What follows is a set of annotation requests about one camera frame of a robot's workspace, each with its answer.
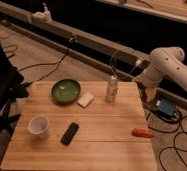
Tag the green ceramic bowl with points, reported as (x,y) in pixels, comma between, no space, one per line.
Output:
(65,91)

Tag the white plastic cup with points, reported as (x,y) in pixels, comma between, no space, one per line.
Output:
(39,127)

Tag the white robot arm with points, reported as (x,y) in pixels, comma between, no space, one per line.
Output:
(165,61)

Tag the long metal rail beam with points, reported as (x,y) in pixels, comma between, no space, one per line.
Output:
(87,40)

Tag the silver drink can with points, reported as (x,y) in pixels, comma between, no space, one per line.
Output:
(112,87)

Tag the blue control box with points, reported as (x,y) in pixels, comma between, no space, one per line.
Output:
(165,108)

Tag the orange carrot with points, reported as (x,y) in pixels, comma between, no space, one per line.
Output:
(142,133)

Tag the black remote control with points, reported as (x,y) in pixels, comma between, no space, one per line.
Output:
(69,133)

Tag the white object on rail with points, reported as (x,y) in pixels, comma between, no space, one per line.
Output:
(45,15)

